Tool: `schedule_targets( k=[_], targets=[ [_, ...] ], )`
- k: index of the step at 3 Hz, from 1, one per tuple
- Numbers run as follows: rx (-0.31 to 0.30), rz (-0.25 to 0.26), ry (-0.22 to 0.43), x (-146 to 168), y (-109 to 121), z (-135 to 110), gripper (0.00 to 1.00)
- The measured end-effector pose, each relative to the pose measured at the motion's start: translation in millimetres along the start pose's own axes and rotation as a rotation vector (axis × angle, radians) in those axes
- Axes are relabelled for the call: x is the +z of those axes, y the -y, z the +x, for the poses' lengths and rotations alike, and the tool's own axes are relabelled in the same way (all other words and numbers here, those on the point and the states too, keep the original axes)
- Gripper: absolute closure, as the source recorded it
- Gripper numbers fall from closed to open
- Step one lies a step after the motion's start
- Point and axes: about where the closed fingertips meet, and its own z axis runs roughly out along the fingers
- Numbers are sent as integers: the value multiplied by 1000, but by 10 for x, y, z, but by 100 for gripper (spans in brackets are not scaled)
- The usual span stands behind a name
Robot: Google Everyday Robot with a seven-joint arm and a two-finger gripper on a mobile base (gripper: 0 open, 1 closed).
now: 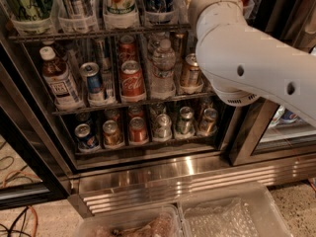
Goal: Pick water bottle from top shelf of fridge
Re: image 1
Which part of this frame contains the pepsi can bottom shelf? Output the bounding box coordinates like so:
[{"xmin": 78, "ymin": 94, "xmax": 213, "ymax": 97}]
[{"xmin": 74, "ymin": 123, "xmax": 99, "ymax": 149}]

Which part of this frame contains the silver can shelf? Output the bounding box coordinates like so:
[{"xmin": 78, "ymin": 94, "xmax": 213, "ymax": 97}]
[
  {"xmin": 153, "ymin": 114, "xmax": 172, "ymax": 139},
  {"xmin": 62, "ymin": 0, "xmax": 93, "ymax": 19}
]

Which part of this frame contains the red coca-cola can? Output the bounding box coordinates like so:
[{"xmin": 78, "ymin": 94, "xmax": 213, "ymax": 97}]
[
  {"xmin": 119, "ymin": 60, "xmax": 145, "ymax": 97},
  {"xmin": 118, "ymin": 35, "xmax": 137, "ymax": 63}
]

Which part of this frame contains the gold can middle shelf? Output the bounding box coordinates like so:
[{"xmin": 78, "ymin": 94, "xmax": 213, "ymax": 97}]
[{"xmin": 180, "ymin": 53, "xmax": 201, "ymax": 87}]

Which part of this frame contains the blue pepsi cans right compartment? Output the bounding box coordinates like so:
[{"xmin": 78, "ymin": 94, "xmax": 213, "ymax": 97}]
[{"xmin": 269, "ymin": 106, "xmax": 298, "ymax": 127}]

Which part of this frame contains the fridge right glass door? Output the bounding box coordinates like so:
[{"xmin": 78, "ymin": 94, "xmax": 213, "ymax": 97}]
[{"xmin": 229, "ymin": 0, "xmax": 316, "ymax": 166}]

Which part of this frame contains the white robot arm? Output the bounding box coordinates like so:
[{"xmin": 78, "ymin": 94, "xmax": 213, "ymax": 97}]
[{"xmin": 188, "ymin": 0, "xmax": 316, "ymax": 126}]

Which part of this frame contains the right clear plastic bin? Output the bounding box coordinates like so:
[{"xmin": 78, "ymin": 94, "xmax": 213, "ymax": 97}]
[{"xmin": 178, "ymin": 182, "xmax": 293, "ymax": 237}]

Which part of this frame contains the gold can bottom right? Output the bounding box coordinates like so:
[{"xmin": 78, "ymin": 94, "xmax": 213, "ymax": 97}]
[{"xmin": 198, "ymin": 108, "xmax": 218, "ymax": 133}]

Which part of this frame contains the left clear plastic bin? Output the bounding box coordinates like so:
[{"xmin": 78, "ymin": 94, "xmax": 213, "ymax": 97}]
[{"xmin": 72, "ymin": 204, "xmax": 184, "ymax": 237}]

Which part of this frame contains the steel fridge bottom grille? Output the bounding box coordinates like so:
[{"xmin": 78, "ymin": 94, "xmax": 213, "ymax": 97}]
[{"xmin": 68, "ymin": 153, "xmax": 316, "ymax": 218}]

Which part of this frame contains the red coca-cola can front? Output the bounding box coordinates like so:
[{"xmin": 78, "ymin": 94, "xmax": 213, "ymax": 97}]
[{"xmin": 119, "ymin": 60, "xmax": 145, "ymax": 97}]

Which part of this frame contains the gold can bottom left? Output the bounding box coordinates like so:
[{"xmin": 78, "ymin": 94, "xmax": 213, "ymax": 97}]
[{"xmin": 103, "ymin": 119, "xmax": 122, "ymax": 146}]

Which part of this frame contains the blue can middle shelf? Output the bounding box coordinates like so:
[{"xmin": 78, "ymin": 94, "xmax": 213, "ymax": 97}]
[{"xmin": 80, "ymin": 62, "xmax": 105, "ymax": 101}]

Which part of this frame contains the gold can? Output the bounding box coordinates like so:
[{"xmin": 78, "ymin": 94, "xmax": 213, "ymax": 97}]
[
  {"xmin": 198, "ymin": 108, "xmax": 218, "ymax": 133},
  {"xmin": 103, "ymin": 119, "xmax": 122, "ymax": 146}
]

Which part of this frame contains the silver can top shelf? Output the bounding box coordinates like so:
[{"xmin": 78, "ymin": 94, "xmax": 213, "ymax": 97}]
[{"xmin": 62, "ymin": 0, "xmax": 93, "ymax": 19}]

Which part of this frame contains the red coca-cola can rear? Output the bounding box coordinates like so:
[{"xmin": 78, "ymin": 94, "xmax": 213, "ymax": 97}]
[{"xmin": 118, "ymin": 35, "xmax": 137, "ymax": 63}]

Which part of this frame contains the fridge glass door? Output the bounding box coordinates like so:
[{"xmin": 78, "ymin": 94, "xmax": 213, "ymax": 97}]
[
  {"xmin": 229, "ymin": 0, "xmax": 316, "ymax": 166},
  {"xmin": 0, "ymin": 46, "xmax": 69, "ymax": 209}
]

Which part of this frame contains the orange cable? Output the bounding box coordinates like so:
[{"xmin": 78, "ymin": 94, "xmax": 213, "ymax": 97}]
[{"xmin": 0, "ymin": 170, "xmax": 41, "ymax": 237}]

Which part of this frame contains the clear plastic bin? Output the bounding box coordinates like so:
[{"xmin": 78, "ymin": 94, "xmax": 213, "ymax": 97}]
[
  {"xmin": 72, "ymin": 204, "xmax": 184, "ymax": 237},
  {"xmin": 178, "ymin": 182, "xmax": 293, "ymax": 237}
]

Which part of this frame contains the green can top shelf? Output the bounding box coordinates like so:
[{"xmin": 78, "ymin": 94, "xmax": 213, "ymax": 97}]
[{"xmin": 6, "ymin": 0, "xmax": 53, "ymax": 21}]

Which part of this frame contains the clear water bottle middle shelf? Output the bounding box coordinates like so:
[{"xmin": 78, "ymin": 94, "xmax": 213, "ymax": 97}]
[{"xmin": 152, "ymin": 39, "xmax": 176, "ymax": 94}]

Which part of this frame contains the silver can bottom shelf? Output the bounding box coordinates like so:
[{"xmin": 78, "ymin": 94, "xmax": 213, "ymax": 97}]
[{"xmin": 153, "ymin": 114, "xmax": 172, "ymax": 139}]

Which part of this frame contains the red can bottom shelf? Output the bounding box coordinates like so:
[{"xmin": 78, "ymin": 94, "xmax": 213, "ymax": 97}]
[{"xmin": 129, "ymin": 117, "xmax": 148, "ymax": 142}]

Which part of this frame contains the left iced tea bottle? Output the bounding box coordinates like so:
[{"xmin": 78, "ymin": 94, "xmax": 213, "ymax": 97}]
[{"xmin": 39, "ymin": 46, "xmax": 80, "ymax": 107}]

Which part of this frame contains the black cable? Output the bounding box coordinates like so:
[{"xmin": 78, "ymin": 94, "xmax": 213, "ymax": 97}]
[{"xmin": 0, "ymin": 140, "xmax": 33, "ymax": 237}]

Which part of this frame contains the fridge left glass door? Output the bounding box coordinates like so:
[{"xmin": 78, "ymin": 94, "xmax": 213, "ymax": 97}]
[{"xmin": 0, "ymin": 46, "xmax": 69, "ymax": 209}]

